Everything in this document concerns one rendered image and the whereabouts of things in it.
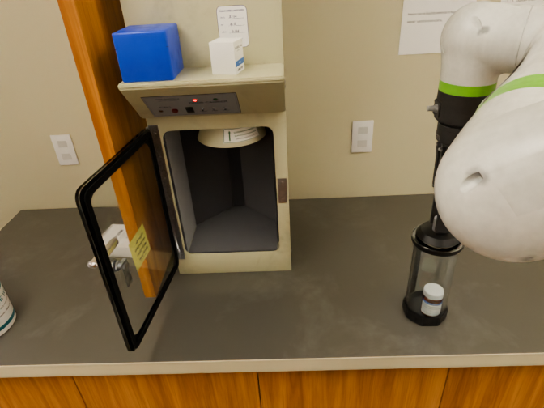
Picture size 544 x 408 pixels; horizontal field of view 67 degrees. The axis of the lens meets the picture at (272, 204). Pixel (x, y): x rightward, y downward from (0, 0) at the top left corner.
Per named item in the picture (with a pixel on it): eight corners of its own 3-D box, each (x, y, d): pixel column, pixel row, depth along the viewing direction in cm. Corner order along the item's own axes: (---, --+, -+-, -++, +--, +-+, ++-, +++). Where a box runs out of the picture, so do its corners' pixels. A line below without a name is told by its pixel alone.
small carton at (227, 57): (221, 68, 85) (218, 37, 82) (244, 69, 84) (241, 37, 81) (212, 74, 81) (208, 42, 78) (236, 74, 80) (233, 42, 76)
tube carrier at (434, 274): (397, 292, 105) (406, 223, 94) (439, 291, 104) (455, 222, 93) (407, 325, 95) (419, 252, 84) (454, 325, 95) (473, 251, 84)
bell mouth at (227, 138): (203, 124, 114) (200, 104, 111) (266, 121, 113) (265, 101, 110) (192, 150, 99) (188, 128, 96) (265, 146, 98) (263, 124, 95)
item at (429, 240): (410, 231, 94) (413, 206, 90) (451, 230, 93) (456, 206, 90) (420, 256, 86) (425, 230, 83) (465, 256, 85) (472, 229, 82)
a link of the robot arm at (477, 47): (456, -3, 72) (437, 4, 64) (538, -3, 65) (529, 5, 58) (443, 78, 79) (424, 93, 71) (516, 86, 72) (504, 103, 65)
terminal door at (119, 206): (179, 264, 113) (149, 125, 93) (132, 355, 87) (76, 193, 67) (176, 264, 113) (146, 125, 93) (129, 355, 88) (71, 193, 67)
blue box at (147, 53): (138, 70, 87) (128, 25, 83) (184, 68, 87) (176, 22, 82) (122, 82, 79) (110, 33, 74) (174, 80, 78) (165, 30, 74)
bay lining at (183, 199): (200, 206, 134) (182, 99, 116) (279, 203, 133) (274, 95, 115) (185, 252, 113) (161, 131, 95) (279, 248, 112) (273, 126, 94)
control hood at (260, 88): (143, 115, 93) (133, 70, 88) (286, 108, 92) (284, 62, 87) (127, 133, 83) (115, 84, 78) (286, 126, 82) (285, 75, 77)
